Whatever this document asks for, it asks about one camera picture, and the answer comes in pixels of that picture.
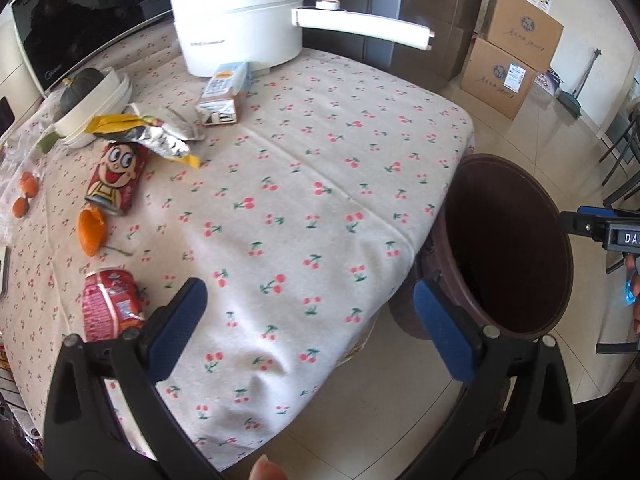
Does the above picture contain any green pumpkin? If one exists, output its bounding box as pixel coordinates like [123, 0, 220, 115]
[59, 67, 106, 116]

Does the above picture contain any milk carton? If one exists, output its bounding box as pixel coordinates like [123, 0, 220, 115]
[195, 61, 250, 126]

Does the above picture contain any person's left hand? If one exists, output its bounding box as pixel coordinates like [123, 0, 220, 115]
[250, 455, 289, 480]

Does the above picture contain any cardboard box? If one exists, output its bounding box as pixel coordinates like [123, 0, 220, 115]
[460, 37, 537, 121]
[480, 0, 565, 73]

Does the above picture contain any person's right hand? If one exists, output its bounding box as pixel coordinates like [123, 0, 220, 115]
[624, 252, 640, 334]

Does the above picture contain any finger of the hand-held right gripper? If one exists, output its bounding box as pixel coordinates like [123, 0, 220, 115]
[559, 205, 607, 241]

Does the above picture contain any crushed red drink can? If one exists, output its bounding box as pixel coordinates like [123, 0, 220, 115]
[81, 267, 147, 344]

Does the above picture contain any broom with dustpan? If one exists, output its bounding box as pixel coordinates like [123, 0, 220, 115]
[556, 47, 603, 119]

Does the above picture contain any white bowl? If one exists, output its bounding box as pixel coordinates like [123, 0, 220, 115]
[52, 67, 124, 137]
[62, 77, 134, 149]

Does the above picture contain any orange peel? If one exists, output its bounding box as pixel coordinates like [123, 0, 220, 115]
[77, 206, 134, 257]

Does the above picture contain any black metal chair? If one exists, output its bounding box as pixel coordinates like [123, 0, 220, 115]
[597, 77, 640, 206]

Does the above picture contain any grey refrigerator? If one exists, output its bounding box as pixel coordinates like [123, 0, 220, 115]
[300, 0, 488, 82]

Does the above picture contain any red cartoon drink can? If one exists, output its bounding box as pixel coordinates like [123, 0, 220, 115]
[84, 141, 149, 217]

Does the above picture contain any yellow foil snack bag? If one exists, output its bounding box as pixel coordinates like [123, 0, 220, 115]
[90, 102, 207, 169]

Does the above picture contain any brown trash bin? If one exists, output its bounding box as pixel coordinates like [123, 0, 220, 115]
[387, 154, 575, 342]

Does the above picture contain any black microwave oven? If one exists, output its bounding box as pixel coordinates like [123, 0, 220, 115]
[10, 0, 181, 99]

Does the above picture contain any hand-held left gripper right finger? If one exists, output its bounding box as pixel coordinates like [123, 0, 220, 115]
[400, 279, 579, 480]

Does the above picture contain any cherry print tablecloth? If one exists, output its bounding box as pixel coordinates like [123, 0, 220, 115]
[0, 10, 476, 461]

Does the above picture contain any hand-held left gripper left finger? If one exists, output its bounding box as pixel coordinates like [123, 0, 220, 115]
[42, 276, 226, 480]

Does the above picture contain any small printed box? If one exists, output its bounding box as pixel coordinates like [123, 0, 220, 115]
[532, 67, 564, 97]

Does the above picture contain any white electric cooking pot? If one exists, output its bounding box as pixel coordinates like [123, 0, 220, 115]
[165, 0, 435, 79]

